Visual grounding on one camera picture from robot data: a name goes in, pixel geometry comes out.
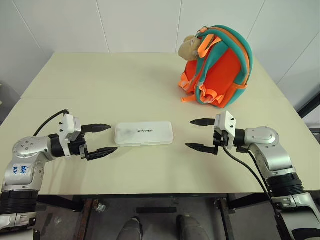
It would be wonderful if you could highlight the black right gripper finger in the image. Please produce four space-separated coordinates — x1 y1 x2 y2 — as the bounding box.
184 142 215 154
189 118 216 127

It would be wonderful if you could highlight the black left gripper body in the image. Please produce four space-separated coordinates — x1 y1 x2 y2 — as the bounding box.
67 125 89 161

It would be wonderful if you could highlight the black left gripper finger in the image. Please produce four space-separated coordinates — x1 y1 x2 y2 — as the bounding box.
87 146 119 162
83 123 112 134

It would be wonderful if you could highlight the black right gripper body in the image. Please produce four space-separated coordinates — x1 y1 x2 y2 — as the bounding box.
212 127 229 157

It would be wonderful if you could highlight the white plastic pencil case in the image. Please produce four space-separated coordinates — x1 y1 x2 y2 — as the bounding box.
114 121 175 148

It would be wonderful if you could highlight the orange and teal backpack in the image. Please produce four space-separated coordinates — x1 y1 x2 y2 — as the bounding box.
177 24 255 110

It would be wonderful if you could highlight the crumpled clear plastic scrap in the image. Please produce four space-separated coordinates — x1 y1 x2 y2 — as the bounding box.
95 202 108 214

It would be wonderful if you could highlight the tan plush monkey toy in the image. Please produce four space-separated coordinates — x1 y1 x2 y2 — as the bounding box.
177 34 202 61

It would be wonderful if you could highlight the dark rounded robot foot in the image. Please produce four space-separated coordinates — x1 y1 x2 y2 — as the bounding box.
175 214 210 240
121 216 144 240

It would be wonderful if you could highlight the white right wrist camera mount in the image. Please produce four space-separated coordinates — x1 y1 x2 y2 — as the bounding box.
214 110 237 151

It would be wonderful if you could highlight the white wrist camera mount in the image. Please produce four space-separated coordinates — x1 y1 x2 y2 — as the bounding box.
214 110 237 151
59 113 82 158

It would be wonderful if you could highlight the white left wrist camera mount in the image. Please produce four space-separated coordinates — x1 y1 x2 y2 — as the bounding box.
59 113 82 158

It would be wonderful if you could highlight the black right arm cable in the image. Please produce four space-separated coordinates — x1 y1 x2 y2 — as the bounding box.
221 146 285 240

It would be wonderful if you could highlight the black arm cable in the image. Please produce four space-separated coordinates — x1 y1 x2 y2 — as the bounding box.
32 108 70 137
221 146 285 240

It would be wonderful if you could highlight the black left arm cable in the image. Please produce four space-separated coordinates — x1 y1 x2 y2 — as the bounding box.
32 108 70 137

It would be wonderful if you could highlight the black metal table frame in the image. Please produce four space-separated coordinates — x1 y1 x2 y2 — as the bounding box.
36 193 272 240

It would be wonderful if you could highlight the black metal side frame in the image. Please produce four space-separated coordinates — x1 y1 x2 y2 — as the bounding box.
296 91 320 151

